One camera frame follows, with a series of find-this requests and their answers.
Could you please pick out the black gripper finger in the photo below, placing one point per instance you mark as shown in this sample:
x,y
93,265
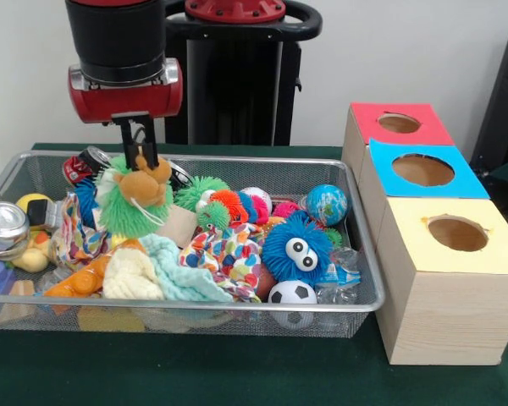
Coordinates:
x,y
150,135
127,139

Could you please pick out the black and white soccer ball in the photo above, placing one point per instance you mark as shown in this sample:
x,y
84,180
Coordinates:
x,y
292,292

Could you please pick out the colourful polka dot cloth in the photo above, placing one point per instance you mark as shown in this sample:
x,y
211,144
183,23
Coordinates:
x,y
82,247
233,254

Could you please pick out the orange plush toy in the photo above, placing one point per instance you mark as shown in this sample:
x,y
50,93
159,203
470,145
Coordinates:
x,y
141,186

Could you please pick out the wooden box with three holes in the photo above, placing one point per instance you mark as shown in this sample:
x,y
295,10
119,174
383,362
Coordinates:
x,y
448,321

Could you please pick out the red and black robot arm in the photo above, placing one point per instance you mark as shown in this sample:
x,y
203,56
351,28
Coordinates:
x,y
114,34

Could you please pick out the blue spiky ball with eyes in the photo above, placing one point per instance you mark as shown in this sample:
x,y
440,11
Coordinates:
x,y
279,249

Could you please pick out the black upright panel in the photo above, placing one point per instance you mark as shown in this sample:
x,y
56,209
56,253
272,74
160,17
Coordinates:
x,y
501,105

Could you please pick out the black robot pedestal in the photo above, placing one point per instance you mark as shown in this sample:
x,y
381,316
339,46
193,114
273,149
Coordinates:
x,y
237,93

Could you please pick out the blue globe ball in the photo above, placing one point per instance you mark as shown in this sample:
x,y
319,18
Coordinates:
x,y
327,205

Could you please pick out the mint green cloth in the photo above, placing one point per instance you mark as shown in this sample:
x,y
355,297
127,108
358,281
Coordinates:
x,y
178,270

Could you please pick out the cream yellow cloth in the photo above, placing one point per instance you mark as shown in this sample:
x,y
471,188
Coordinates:
x,y
127,279

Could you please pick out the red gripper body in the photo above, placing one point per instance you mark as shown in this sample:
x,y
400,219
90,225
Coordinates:
x,y
123,103

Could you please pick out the large green spiky ball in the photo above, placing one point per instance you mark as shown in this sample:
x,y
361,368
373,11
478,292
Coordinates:
x,y
118,215

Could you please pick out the orange building block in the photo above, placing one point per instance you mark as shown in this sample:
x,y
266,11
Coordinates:
x,y
72,283

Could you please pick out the silver metal can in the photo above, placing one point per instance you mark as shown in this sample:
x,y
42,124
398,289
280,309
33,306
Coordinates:
x,y
4,224

